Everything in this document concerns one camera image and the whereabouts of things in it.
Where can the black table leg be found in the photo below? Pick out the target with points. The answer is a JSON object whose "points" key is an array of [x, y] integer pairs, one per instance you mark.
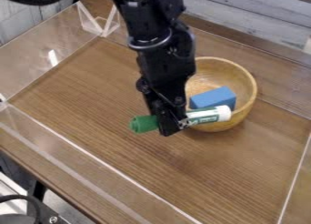
{"points": [[39, 190]]}

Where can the brown wooden bowl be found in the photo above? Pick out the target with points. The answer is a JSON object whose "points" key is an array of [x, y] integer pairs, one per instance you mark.
{"points": [[218, 72]]}

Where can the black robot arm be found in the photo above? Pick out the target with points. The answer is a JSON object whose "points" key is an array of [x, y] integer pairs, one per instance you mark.
{"points": [[149, 11]]}

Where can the clear acrylic tray wall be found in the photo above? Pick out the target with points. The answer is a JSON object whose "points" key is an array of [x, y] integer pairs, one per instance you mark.
{"points": [[67, 82]]}

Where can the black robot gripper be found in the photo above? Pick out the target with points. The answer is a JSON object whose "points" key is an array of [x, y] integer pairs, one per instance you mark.
{"points": [[166, 58]]}

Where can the black metal bracket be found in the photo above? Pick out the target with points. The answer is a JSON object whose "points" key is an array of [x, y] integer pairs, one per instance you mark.
{"points": [[43, 214]]}

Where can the green and white marker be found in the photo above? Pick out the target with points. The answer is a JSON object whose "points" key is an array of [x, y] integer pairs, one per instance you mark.
{"points": [[199, 116]]}

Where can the blue rectangular block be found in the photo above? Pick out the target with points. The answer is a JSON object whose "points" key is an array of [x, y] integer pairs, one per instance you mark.
{"points": [[221, 96]]}

